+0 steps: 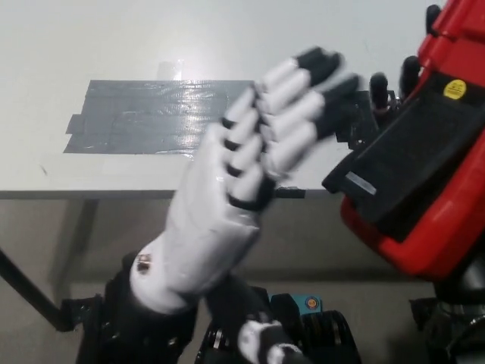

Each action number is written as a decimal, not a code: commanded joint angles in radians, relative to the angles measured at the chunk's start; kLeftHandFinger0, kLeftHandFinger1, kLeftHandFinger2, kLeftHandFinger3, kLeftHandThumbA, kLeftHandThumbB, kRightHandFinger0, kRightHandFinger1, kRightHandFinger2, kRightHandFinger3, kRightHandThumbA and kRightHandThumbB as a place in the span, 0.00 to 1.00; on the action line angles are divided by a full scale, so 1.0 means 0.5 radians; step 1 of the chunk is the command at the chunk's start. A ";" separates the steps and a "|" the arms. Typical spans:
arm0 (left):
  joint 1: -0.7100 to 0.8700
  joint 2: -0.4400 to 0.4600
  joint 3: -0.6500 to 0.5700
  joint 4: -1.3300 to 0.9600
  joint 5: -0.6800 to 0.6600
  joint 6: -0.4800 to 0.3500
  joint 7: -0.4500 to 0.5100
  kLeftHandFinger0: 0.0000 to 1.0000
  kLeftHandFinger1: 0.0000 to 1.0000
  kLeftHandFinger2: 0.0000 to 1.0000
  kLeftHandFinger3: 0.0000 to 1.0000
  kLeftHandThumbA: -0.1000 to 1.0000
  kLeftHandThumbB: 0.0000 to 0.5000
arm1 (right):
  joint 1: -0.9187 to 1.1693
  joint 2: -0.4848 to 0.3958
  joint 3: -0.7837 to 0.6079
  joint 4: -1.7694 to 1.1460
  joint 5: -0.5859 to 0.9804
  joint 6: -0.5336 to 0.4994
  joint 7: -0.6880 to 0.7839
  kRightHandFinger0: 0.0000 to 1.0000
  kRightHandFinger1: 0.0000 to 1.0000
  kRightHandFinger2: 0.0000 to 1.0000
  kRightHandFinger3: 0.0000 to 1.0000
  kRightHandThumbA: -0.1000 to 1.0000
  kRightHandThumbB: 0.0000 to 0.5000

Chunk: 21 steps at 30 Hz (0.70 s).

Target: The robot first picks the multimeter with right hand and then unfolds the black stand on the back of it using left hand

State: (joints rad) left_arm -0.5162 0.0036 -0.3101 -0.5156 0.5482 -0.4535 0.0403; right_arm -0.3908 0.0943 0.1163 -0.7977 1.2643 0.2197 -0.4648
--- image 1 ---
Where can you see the red digital multimeter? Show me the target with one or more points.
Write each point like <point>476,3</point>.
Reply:
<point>435,212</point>

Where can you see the black table leg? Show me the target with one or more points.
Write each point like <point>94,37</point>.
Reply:
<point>30,294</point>

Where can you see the grey duct tape patch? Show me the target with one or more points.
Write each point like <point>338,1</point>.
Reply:
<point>132,113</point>

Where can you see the small black tape strip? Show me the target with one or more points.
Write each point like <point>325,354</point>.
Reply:
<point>291,192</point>

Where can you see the black tape patch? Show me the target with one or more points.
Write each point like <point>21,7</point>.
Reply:
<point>363,129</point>

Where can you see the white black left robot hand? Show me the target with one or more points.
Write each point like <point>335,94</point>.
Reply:
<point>227,182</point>

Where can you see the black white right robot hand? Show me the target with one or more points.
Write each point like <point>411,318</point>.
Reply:
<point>411,76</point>

